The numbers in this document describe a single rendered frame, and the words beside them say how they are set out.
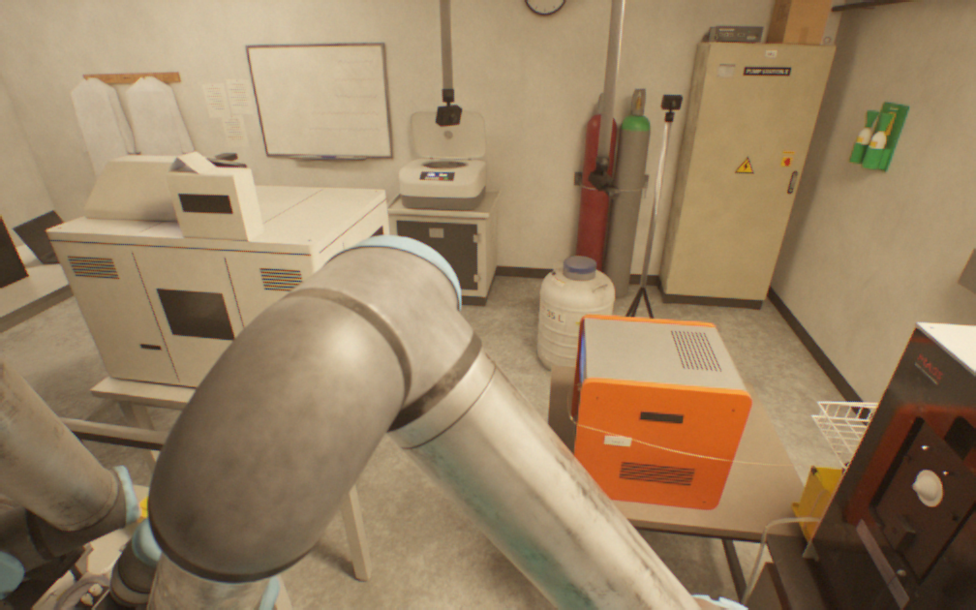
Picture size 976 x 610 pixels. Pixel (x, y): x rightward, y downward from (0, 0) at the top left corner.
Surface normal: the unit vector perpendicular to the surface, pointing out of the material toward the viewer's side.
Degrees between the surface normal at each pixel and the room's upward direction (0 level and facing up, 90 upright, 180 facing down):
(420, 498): 0
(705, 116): 90
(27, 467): 120
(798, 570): 0
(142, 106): 89
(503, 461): 66
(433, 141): 105
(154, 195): 40
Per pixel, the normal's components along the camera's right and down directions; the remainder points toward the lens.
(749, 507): 0.00, -0.88
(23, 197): 0.99, 0.07
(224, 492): 0.03, 0.01
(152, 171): -0.10, -0.37
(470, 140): -0.17, 0.68
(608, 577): 0.33, 0.04
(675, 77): -0.15, 0.47
